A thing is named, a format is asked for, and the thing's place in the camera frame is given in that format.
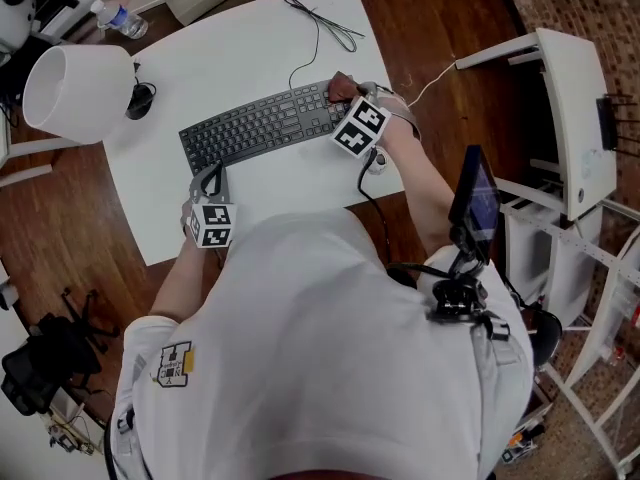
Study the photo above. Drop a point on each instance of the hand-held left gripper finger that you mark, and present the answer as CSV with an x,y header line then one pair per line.
x,y
225,188
196,185

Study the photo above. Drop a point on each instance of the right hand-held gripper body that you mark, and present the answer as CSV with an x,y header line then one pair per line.
x,y
360,128

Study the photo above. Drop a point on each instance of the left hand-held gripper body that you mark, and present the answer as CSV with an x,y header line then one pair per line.
x,y
212,225

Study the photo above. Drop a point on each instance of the brown cloth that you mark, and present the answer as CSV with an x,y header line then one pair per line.
x,y
342,88

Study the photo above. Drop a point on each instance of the dark grey keyboard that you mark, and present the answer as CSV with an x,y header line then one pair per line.
x,y
250,128

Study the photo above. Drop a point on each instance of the person's right forearm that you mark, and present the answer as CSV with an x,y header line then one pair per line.
x,y
425,198

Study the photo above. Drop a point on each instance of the person's left forearm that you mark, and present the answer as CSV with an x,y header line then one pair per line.
x,y
180,278

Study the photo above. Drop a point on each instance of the person's left hand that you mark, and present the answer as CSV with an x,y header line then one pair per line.
x,y
185,210

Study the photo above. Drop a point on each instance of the white round desk grommet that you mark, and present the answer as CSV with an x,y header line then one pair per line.
x,y
381,164

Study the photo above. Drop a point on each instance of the black monitor screen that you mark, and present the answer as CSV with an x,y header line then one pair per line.
x,y
472,203

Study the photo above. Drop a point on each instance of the white lamp shade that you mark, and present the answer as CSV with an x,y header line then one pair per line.
x,y
75,93

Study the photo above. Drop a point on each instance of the person's white shirt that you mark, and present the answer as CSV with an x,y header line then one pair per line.
x,y
310,348

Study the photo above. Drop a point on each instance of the white side table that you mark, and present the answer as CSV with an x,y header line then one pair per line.
x,y
25,175

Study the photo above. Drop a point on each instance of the clear water bottle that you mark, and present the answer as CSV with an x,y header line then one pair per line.
x,y
122,20

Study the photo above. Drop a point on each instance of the white metal rack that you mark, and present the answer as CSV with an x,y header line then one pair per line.
x,y
525,258

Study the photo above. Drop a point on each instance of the white wooden cabinet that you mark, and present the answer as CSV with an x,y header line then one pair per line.
x,y
575,118

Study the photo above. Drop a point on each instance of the black office chair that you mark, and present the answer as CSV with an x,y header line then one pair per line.
x,y
40,363

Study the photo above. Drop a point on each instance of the black router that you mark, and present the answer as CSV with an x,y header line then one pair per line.
x,y
607,123

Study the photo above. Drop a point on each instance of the white workbench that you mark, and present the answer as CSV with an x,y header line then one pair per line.
x,y
30,448

